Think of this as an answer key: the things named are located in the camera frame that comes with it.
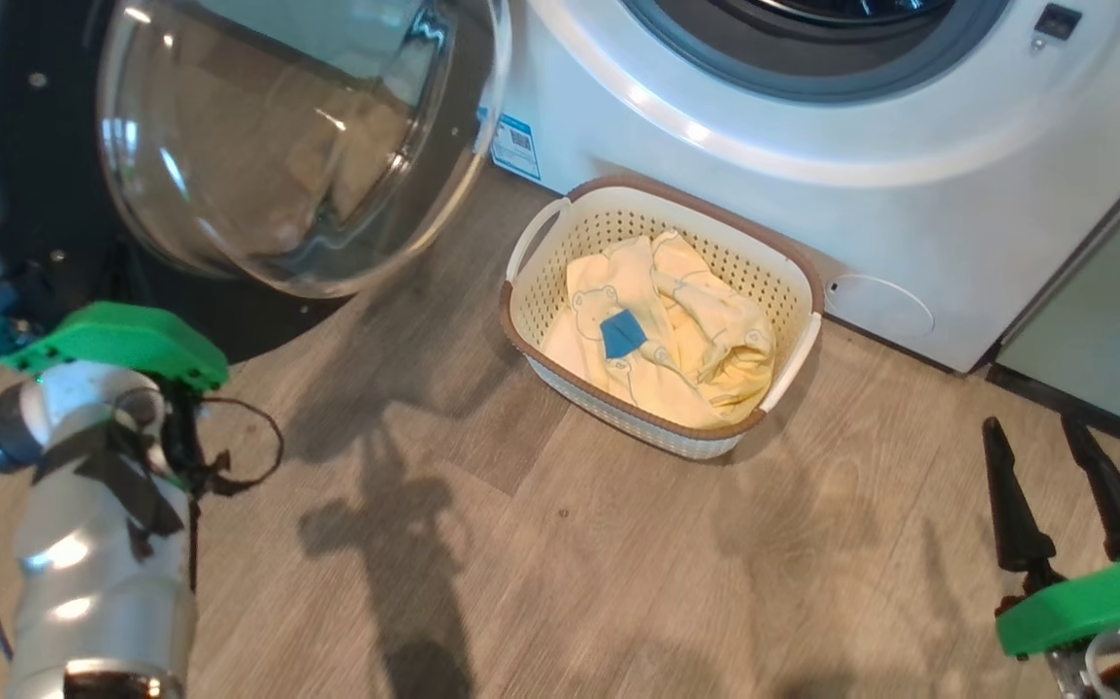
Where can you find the cream perforated basket brown rim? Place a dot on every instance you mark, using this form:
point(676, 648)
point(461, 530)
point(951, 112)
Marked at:
point(560, 282)

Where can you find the blue energy label sticker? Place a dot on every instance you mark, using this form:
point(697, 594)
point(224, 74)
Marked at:
point(516, 148)

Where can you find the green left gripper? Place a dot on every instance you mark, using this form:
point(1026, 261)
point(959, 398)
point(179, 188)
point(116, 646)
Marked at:
point(123, 340)

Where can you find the pale green cabinet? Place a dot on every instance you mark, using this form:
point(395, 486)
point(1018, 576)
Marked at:
point(1113, 330)

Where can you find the black round glass washer door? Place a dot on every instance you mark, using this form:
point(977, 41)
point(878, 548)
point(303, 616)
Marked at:
point(55, 175)

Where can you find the plain yellow garment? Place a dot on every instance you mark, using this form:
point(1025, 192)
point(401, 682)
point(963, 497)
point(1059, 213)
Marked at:
point(725, 340)

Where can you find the white front-load washing machine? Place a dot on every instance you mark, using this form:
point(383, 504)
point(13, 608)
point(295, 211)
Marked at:
point(909, 223)

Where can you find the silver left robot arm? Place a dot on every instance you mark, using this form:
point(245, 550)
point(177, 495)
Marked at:
point(104, 573)

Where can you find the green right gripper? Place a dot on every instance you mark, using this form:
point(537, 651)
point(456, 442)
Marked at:
point(1084, 607)

